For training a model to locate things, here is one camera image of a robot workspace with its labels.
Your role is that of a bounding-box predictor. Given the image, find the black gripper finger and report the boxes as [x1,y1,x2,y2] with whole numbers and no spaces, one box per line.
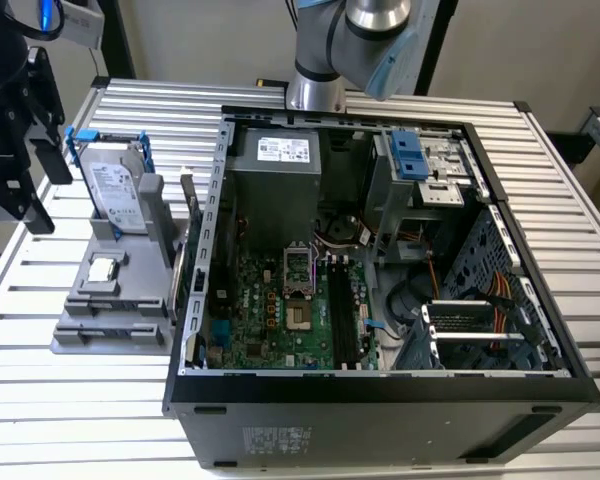
[22,47,75,186]
[0,144,56,236]

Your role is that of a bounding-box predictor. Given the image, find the black RAM slot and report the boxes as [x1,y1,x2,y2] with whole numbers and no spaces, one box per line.
[329,254,349,371]
[335,255,356,370]
[325,255,341,370]
[342,254,364,371]

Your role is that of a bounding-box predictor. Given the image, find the hard disk in blue carrier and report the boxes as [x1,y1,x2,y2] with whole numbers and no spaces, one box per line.
[64,127,154,241]

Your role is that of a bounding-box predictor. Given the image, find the silver CPU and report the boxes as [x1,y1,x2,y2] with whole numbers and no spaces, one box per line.
[87,257,119,284]

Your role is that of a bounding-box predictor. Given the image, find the grey parts rack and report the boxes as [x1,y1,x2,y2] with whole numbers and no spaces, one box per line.
[49,172,191,356]

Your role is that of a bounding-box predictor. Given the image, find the green graphics card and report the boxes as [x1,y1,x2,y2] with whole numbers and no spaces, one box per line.
[167,167,206,321]

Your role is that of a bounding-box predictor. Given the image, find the blue expansion slot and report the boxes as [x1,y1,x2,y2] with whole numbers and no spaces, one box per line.
[210,319,231,349]

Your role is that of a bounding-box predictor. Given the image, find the grey power supply unit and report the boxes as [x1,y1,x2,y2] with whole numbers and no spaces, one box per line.
[227,127,324,251]

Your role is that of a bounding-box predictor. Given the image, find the green motherboard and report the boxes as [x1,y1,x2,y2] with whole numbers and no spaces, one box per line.
[204,247,381,372]

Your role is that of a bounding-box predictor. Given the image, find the metal socket cover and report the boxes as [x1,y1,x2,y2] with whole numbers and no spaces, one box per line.
[283,242,315,299]

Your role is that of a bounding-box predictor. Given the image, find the CPU socket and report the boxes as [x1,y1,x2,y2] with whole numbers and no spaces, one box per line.
[285,299,314,331]

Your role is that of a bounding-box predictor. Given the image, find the metal drive bay cage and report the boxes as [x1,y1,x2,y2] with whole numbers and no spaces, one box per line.
[363,127,486,264]

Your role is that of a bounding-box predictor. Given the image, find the blue plastic drive latch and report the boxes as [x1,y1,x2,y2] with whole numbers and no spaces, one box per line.
[388,128,429,182]

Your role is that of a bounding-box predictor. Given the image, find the black open PC case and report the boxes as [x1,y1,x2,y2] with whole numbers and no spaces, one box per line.
[160,103,600,471]

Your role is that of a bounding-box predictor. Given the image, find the perforated metal disk bay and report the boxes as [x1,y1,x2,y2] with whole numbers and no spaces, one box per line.
[394,298,546,371]

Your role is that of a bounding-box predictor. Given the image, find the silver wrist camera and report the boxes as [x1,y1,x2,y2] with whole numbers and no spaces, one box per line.
[59,0,106,50]

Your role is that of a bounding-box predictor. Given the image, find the black metal post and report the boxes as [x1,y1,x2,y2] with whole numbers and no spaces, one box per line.
[102,0,136,80]
[413,0,462,97]

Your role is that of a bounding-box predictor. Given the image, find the black looped cable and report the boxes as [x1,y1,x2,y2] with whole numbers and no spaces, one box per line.
[385,264,431,326]

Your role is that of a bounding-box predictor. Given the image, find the thin orange wire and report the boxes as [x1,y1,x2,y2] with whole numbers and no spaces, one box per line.
[426,252,441,301]

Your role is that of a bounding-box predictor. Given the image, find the red yellow power wires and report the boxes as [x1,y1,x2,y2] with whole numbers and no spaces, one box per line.
[487,272,514,334]

